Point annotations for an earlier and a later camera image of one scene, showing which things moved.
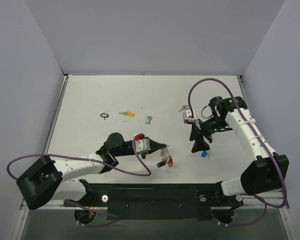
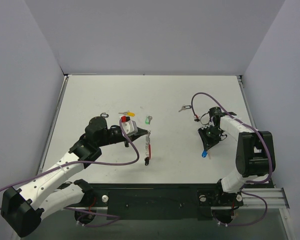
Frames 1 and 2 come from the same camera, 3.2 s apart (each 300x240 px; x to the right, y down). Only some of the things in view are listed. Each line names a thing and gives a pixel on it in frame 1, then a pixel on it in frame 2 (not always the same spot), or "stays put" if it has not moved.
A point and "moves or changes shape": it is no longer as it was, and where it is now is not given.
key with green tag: x=148 y=118 stays put
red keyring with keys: x=170 y=159 moves or changes shape
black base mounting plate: x=157 y=201 stays put
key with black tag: x=183 y=108 stays put
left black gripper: x=150 y=144 -> x=126 y=137
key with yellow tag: x=128 y=113 stays put
